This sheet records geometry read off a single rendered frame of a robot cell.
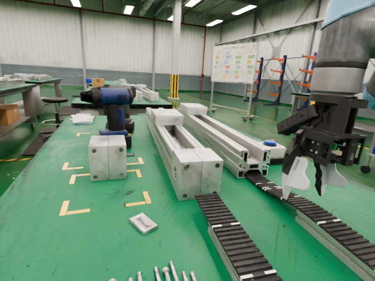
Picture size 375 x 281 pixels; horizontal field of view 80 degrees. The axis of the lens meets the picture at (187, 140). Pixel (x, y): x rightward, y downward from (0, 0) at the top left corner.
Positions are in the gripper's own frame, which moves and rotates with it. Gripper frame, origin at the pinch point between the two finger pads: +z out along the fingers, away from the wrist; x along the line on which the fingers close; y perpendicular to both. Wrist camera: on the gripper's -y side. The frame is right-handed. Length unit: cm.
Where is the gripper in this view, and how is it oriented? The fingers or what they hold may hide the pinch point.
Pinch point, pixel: (301, 190)
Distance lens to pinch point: 53.2
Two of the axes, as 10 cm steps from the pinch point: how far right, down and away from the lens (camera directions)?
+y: 2.6, 2.8, -9.3
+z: -0.6, 9.6, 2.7
